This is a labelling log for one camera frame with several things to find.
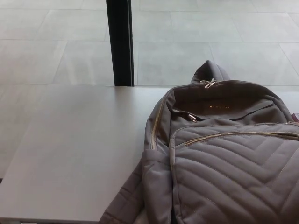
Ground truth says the grey quilted backpack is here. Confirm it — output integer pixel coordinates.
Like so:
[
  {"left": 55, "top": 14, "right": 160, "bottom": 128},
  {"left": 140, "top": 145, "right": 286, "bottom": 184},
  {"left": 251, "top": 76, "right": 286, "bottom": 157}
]
[{"left": 102, "top": 60, "right": 299, "bottom": 224}]

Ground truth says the black window frame post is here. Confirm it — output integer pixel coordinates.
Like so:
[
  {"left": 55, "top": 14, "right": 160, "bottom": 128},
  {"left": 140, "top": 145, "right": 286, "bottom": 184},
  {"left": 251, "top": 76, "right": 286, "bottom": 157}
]
[{"left": 106, "top": 0, "right": 135, "bottom": 88}]

